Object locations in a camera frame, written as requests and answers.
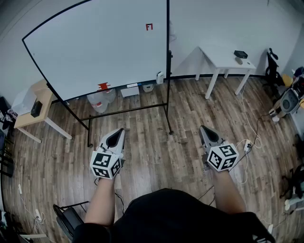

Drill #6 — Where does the black floor cable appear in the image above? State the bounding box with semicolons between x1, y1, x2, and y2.
237;113;271;167

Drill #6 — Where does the black equipment frame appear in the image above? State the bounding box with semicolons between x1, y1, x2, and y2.
280;163;304;200

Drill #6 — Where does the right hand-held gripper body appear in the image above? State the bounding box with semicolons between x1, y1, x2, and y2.
202;140;239;172

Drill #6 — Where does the clear plastic water jug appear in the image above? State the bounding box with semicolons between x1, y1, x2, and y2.
104;89;117;103
86;92;109;113

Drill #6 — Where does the black box on wooden table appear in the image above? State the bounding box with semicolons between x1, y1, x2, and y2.
30;100;43;118

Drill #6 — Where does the black metal rack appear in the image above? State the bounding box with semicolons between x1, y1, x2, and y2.
0;96;15;178

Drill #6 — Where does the white plastic bag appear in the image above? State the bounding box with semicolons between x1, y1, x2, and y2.
11;88;38;116

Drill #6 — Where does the grey round machine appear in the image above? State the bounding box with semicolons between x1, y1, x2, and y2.
280;78;304;114

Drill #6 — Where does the black framed whiteboard on stand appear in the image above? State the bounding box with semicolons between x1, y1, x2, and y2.
21;0;174;148

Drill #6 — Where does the white floor cable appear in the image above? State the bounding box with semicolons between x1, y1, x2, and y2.
234;93;263;185

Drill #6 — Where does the black folding chair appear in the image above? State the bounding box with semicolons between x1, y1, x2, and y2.
52;201;90;241

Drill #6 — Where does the black office chair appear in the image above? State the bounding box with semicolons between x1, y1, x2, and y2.
264;48;285;97

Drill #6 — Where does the white square table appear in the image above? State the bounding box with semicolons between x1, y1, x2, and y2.
195;46;257;100

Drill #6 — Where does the white cardboard floor box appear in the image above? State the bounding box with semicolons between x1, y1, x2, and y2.
120;86;140;98

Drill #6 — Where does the wooden side table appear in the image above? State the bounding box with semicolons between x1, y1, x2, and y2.
13;79;72;144

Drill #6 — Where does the person's black shirt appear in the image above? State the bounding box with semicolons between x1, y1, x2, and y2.
72;188;276;243

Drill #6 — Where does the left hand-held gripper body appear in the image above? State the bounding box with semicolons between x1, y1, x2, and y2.
89;142;126;180

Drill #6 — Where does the yellow cushion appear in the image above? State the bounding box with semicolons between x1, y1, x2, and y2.
282;74;295;87

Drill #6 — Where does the person's right forearm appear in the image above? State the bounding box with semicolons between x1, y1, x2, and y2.
210;169;247;214

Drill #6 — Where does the person's left forearm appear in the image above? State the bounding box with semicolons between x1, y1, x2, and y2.
84;177;116;226

